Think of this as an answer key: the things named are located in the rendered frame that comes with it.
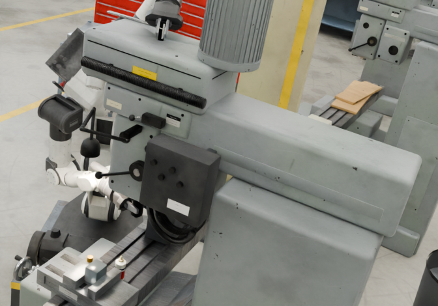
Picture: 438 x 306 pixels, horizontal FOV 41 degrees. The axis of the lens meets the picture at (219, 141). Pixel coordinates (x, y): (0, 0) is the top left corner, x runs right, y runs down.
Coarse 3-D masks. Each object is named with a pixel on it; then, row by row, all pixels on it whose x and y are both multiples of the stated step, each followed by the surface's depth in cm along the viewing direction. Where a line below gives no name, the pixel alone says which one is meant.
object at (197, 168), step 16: (160, 144) 162; (176, 144) 163; (160, 160) 162; (176, 160) 160; (192, 160) 158; (208, 160) 158; (144, 176) 167; (160, 176) 163; (176, 176) 162; (192, 176) 159; (208, 176) 158; (144, 192) 169; (160, 192) 166; (176, 192) 164; (192, 192) 161; (208, 192) 162; (160, 208) 168; (176, 208) 166; (192, 208) 163; (208, 208) 168; (192, 224) 165
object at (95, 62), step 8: (88, 64) 188; (96, 64) 187; (104, 64) 186; (112, 64) 188; (104, 72) 186; (112, 72) 185; (120, 72) 184; (128, 72) 184; (128, 80) 183; (136, 80) 182; (144, 80) 181; (152, 80) 181; (144, 88) 182; (152, 88) 180; (160, 88) 179; (168, 88) 178; (176, 88) 179; (168, 96) 180; (176, 96) 178; (184, 96) 176; (192, 96) 176; (200, 96) 176; (192, 104) 176; (200, 104) 175
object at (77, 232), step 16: (64, 208) 324; (80, 208) 327; (64, 224) 312; (80, 224) 314; (96, 224) 317; (112, 224) 319; (128, 224) 322; (48, 240) 291; (64, 240) 293; (80, 240) 299; (96, 240) 301; (112, 240) 307; (48, 256) 291
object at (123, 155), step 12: (120, 120) 198; (120, 132) 200; (144, 132) 196; (156, 132) 194; (120, 144) 202; (132, 144) 199; (144, 144) 197; (120, 156) 204; (132, 156) 201; (144, 156) 199; (120, 168) 205; (108, 180) 211; (120, 180) 207; (132, 180) 205; (120, 192) 210; (132, 192) 207
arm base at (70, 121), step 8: (56, 96) 238; (64, 96) 239; (40, 104) 234; (64, 104) 237; (72, 104) 236; (72, 112) 232; (80, 112) 235; (64, 120) 229; (72, 120) 233; (80, 120) 237; (64, 128) 231; (72, 128) 236
